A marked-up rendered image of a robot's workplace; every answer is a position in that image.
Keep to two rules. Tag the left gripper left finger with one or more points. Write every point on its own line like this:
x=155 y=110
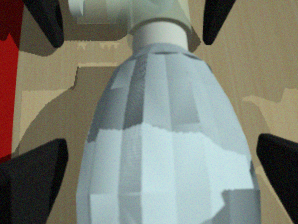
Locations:
x=30 y=182

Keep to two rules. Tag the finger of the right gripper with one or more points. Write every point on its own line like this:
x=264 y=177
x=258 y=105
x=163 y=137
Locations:
x=47 y=14
x=215 y=14

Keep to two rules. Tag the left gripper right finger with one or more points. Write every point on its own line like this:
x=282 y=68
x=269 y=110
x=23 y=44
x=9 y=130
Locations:
x=279 y=159

